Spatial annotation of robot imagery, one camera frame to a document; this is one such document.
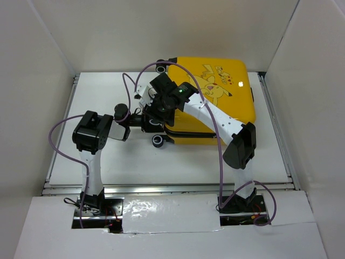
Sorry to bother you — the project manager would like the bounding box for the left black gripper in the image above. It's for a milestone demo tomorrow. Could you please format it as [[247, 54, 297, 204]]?
[[125, 112, 164, 133]]

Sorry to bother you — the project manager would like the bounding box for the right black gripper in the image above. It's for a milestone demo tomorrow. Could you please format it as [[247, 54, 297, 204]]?
[[142, 90, 172, 124]]

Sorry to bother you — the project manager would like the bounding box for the yellow suitcase with grey lining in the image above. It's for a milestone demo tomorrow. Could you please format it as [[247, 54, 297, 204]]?
[[156, 57, 256, 145]]

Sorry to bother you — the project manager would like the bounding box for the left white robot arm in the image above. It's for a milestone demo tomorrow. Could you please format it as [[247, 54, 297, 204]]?
[[72, 104, 163, 215]]

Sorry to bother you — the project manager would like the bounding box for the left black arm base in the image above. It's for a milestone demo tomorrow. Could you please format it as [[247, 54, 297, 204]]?
[[64, 197, 124, 234]]

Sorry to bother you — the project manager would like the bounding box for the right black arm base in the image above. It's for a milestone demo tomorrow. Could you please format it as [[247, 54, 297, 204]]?
[[216, 194, 269, 227]]

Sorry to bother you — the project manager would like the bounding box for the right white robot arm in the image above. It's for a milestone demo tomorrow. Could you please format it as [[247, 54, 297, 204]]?
[[136, 73, 256, 212]]

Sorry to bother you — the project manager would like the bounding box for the white foil cover sheet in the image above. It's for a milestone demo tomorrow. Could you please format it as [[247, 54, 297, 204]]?
[[122, 194, 221, 234]]

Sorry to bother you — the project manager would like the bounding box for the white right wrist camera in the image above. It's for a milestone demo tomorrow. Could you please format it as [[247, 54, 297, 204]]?
[[134, 85, 155, 107]]

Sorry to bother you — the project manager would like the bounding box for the aluminium front rail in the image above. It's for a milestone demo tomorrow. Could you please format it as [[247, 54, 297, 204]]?
[[40, 182, 300, 196]]

